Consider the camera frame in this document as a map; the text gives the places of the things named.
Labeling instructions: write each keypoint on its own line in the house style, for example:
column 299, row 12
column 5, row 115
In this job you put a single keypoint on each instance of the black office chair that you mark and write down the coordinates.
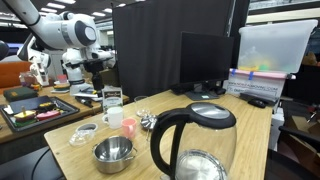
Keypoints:
column 296, row 157

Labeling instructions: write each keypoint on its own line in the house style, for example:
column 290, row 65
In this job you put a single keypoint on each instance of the small printed carton box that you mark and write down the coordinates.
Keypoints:
column 112, row 97

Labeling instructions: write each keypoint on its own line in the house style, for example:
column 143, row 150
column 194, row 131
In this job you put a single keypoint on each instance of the clear plastic storage bin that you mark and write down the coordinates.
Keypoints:
column 277, row 47

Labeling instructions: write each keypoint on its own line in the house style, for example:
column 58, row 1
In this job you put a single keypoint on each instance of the pink plastic cup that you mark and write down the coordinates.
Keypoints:
column 129, row 127

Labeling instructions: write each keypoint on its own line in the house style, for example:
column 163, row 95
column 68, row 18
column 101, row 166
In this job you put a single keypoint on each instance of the glass electric kettle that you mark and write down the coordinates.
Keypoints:
column 203, row 142

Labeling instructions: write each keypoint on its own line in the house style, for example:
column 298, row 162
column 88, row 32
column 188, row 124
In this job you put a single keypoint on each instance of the black computer monitor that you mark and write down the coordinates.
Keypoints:
column 205, row 60

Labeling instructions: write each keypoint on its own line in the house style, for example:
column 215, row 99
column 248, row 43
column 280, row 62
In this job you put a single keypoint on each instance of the stainless steel pot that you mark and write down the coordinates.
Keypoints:
column 114, row 154

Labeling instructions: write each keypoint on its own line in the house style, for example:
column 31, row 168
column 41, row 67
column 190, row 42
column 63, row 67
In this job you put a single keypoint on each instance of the black computer mouse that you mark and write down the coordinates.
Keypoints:
column 257, row 103

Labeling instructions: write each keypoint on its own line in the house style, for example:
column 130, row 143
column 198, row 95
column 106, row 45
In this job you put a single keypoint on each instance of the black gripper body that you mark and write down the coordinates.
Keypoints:
column 95, row 67

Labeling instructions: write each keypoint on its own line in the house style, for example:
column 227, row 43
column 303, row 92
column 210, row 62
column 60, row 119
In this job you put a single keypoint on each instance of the white ceramic mug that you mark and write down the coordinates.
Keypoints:
column 113, row 117

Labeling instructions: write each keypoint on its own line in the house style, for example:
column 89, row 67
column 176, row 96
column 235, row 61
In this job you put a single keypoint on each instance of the black tray with toys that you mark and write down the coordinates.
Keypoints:
column 29, row 113

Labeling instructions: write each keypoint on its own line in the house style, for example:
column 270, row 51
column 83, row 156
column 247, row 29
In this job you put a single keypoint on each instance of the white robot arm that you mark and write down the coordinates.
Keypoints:
column 76, row 34

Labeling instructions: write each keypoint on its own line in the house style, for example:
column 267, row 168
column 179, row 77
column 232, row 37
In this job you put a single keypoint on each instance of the dark green case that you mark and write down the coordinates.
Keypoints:
column 20, row 93

